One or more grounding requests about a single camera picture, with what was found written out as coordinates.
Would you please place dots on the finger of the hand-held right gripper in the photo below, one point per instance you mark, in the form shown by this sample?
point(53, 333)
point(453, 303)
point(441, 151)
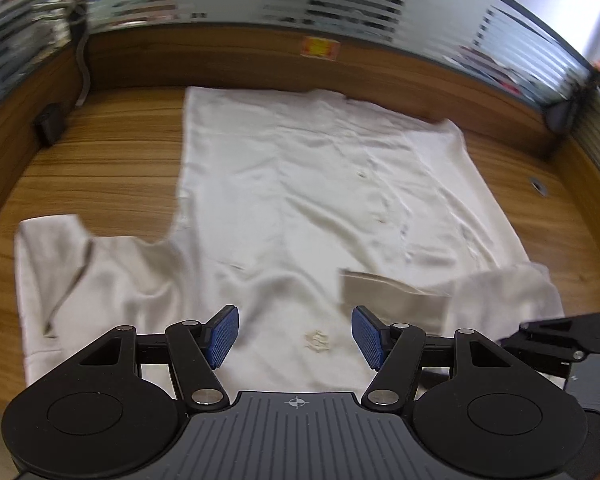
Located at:
point(550, 337)

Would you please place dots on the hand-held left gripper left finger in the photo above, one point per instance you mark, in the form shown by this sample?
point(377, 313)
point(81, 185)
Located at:
point(222, 335)

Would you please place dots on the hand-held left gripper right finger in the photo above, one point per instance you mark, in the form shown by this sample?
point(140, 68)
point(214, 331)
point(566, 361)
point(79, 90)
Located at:
point(367, 335)

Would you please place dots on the white shirt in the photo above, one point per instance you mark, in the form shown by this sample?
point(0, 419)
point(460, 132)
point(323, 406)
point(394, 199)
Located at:
point(290, 185)

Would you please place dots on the metal desk grommet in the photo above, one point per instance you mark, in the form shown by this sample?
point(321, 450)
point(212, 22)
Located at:
point(538, 185)

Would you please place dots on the grey corner holder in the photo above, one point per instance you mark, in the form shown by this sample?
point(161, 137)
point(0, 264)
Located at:
point(561, 116)

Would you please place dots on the black power adapter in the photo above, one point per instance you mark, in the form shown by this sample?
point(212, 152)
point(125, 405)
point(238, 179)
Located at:
point(50, 122)

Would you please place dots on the red yellow sticker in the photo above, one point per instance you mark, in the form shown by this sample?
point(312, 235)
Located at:
point(320, 48)

